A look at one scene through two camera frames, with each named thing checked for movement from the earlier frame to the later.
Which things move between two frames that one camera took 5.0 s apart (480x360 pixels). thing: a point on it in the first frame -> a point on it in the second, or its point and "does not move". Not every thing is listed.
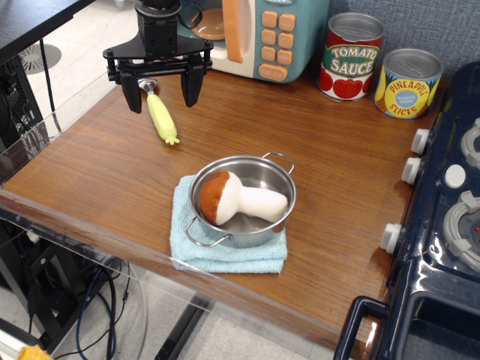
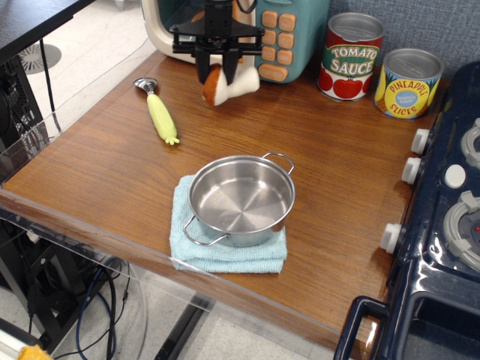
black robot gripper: (159, 51) -> (217, 33)
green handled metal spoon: (161, 119) does not move
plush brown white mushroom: (223, 197) -> (246, 80)
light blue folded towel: (225, 255) does not move
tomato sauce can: (351, 52) does not move
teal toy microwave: (277, 40) does not move
